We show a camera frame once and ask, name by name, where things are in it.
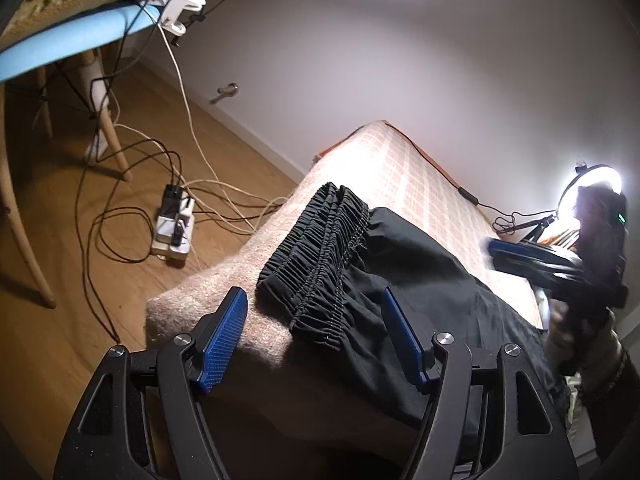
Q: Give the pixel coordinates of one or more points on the person's right hand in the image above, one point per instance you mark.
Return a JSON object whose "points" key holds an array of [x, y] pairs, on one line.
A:
{"points": [[562, 340]]}

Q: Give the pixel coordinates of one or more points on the person's right forearm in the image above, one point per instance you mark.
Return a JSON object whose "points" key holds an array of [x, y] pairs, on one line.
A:
{"points": [[607, 385]]}

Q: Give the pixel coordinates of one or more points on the orange checked bed cover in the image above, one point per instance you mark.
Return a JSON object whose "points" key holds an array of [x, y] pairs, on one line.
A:
{"points": [[400, 180]]}

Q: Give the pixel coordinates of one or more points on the black tripod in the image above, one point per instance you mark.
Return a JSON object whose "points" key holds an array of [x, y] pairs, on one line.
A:
{"points": [[540, 227]]}

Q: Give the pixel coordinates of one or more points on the black pants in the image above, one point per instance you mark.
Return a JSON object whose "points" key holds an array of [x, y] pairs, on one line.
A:
{"points": [[425, 270]]}

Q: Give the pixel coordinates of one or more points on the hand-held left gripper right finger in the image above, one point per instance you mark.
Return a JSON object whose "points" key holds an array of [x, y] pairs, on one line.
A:
{"points": [[406, 342]]}

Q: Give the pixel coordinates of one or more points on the black power adapter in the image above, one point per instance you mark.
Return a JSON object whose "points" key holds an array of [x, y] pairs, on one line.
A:
{"points": [[172, 197]]}

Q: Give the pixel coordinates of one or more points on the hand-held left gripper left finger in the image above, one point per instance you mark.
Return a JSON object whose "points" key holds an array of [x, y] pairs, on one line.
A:
{"points": [[226, 340]]}

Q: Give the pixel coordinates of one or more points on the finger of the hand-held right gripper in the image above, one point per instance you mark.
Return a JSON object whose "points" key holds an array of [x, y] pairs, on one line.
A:
{"points": [[520, 256]]}

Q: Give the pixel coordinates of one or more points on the white clamp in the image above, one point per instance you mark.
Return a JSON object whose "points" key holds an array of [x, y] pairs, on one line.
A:
{"points": [[175, 2]]}

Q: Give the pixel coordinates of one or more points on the white power strip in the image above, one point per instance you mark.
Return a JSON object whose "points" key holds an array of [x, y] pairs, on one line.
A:
{"points": [[169, 245]]}

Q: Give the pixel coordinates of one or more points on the blue chair with wooden legs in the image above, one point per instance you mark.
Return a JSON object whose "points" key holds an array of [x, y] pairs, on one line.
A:
{"points": [[65, 42]]}

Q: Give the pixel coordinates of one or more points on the metal door stop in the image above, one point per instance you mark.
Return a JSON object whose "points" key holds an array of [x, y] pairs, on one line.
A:
{"points": [[227, 91]]}

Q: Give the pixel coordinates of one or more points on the white charger block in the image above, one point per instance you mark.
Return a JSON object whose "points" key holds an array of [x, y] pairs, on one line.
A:
{"points": [[97, 115]]}

